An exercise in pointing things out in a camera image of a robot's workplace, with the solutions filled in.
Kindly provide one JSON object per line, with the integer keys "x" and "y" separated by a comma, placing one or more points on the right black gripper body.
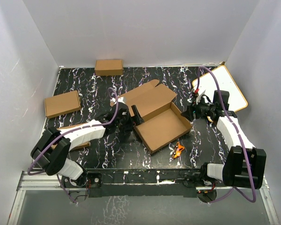
{"x": 203, "y": 108}

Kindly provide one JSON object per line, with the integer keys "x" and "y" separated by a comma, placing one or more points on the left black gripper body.
{"x": 125, "y": 123}

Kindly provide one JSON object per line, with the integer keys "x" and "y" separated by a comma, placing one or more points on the large cardboard box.
{"x": 163, "y": 122}

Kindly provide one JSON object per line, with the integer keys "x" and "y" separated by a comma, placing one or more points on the orange toy truck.
{"x": 177, "y": 150}

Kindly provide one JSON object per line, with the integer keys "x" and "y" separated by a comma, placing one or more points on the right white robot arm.
{"x": 245, "y": 164}

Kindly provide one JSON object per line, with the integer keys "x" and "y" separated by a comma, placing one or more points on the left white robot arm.
{"x": 52, "y": 149}

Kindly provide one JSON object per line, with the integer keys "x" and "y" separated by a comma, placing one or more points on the folded cardboard box front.
{"x": 83, "y": 145}

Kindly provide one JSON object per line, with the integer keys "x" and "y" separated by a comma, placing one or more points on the folded cardboard box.
{"x": 109, "y": 67}
{"x": 83, "y": 145}
{"x": 61, "y": 104}

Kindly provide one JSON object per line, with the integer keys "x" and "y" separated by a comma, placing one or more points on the folded cardboard box back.
{"x": 109, "y": 67}

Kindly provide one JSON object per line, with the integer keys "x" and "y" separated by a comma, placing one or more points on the folded cardboard box left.
{"x": 61, "y": 104}

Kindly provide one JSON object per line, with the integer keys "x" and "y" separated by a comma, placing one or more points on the white board yellow rim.
{"x": 221, "y": 78}

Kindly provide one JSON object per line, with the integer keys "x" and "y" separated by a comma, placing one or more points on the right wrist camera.
{"x": 199, "y": 93}

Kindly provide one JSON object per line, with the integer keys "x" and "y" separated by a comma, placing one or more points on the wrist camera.
{"x": 199, "y": 93}
{"x": 122, "y": 100}

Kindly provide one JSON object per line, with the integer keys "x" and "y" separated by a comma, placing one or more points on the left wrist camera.
{"x": 122, "y": 100}

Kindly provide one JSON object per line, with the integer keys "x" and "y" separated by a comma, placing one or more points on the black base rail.
{"x": 97, "y": 183}

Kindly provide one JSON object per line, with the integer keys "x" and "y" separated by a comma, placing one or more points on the aluminium frame rail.
{"x": 41, "y": 201}

